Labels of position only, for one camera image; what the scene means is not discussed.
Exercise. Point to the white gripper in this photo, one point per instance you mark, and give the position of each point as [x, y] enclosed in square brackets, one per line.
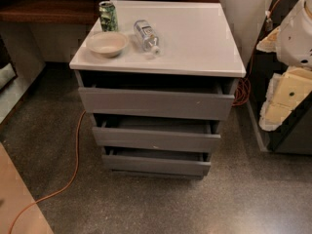
[296, 41]

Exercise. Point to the grey bottom drawer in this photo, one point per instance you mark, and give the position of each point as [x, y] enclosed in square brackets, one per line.
[162, 162]

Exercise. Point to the grey drawer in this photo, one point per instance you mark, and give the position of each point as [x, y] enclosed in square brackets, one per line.
[162, 162]
[156, 133]
[187, 105]

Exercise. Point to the clear blue plastic bottle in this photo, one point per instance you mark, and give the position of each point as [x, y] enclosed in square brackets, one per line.
[146, 36]

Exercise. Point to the grey top drawer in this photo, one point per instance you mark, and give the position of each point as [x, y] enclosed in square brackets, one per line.
[187, 105]

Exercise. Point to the white and grey drawer cabinet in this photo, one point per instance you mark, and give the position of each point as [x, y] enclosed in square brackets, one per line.
[197, 54]

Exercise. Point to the grey middle drawer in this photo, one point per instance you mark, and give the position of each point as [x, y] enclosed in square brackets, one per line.
[156, 133]

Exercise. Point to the white bowl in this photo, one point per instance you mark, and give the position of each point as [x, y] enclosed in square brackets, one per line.
[110, 43]

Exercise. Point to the green soda can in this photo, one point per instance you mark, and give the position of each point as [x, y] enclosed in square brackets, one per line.
[108, 16]

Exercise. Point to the dark wooden desk top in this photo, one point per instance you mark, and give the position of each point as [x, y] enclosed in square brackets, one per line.
[59, 11]

